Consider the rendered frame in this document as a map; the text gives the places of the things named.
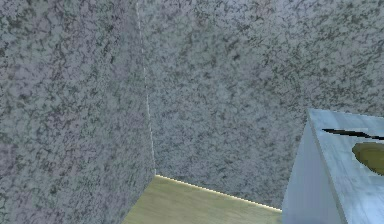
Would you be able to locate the pale blue counter cabinet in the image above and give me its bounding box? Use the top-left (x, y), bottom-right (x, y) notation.
top-left (281, 108), bottom-right (384, 224)

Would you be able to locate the thin black flat utensil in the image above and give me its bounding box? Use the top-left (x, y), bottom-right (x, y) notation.
top-left (321, 128), bottom-right (384, 140)

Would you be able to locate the olive green round dish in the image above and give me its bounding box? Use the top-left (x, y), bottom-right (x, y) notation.
top-left (351, 141), bottom-right (384, 177)

